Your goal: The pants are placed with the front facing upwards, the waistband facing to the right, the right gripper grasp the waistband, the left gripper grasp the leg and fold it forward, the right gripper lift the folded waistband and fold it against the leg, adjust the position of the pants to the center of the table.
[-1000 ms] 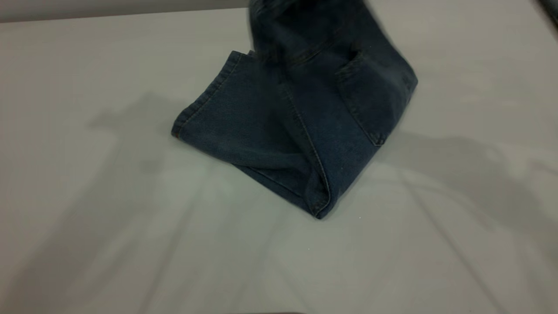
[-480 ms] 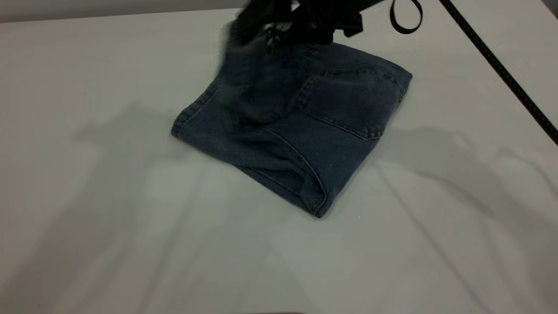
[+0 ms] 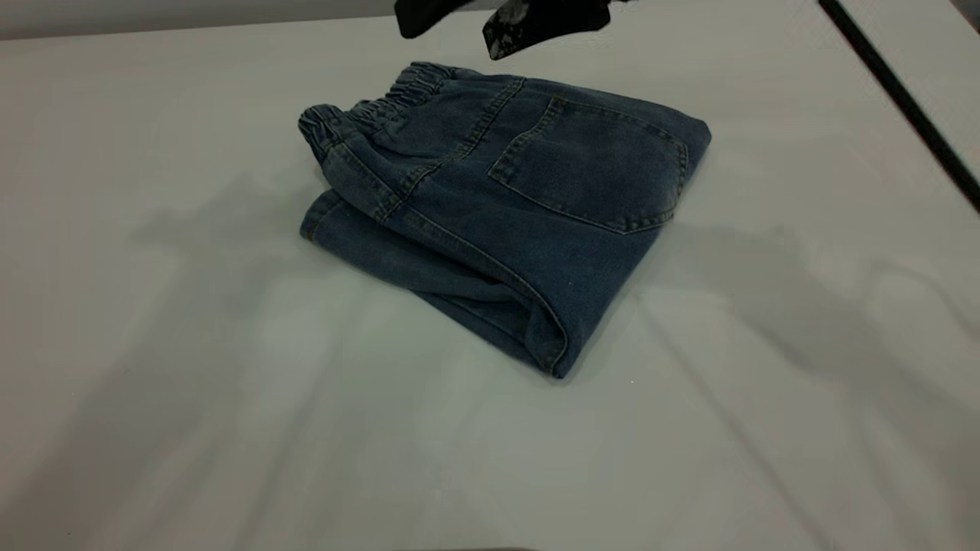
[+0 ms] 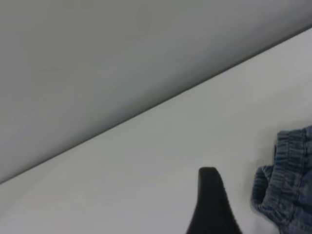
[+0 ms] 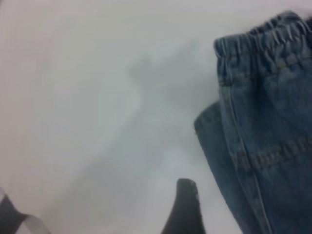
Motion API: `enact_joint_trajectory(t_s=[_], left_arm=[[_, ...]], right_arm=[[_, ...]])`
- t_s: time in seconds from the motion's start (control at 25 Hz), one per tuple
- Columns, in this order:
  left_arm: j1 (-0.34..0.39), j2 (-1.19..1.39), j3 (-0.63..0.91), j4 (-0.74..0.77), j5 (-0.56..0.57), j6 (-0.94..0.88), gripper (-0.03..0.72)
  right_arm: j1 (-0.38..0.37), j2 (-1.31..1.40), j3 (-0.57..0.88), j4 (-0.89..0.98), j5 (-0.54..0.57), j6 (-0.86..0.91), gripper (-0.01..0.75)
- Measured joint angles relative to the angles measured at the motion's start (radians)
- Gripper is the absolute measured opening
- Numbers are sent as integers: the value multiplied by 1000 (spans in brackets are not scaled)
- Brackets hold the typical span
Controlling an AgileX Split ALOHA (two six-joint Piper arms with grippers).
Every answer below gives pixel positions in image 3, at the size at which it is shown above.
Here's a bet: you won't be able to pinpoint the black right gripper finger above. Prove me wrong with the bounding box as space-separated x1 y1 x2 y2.
394 0 475 39
484 0 613 60

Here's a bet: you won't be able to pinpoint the blue denim jeans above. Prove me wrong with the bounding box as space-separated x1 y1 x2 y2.
297 61 713 380

